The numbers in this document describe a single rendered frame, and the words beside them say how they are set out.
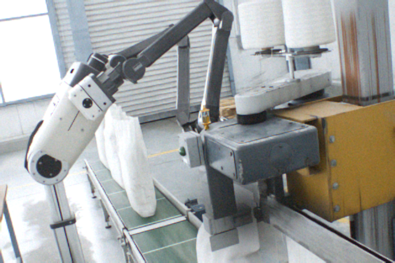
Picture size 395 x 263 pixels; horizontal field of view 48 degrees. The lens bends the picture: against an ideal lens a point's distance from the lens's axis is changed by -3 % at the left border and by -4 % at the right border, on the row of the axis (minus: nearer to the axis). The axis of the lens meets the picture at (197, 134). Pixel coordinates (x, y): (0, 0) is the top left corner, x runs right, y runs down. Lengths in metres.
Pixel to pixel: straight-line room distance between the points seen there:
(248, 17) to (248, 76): 8.29
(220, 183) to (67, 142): 0.67
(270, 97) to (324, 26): 0.25
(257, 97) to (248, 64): 8.48
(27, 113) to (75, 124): 7.09
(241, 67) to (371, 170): 8.38
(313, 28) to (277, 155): 0.37
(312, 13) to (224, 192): 0.56
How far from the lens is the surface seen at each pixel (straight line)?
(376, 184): 1.44
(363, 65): 1.42
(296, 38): 1.28
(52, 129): 1.74
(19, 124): 8.82
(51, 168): 1.83
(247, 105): 1.28
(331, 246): 1.14
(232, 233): 1.43
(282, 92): 1.38
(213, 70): 1.66
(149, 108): 9.01
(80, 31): 8.34
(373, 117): 1.38
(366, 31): 1.43
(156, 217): 3.28
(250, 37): 1.50
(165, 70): 9.05
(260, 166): 1.12
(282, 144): 1.14
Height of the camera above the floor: 1.61
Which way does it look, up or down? 13 degrees down
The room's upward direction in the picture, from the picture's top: 9 degrees counter-clockwise
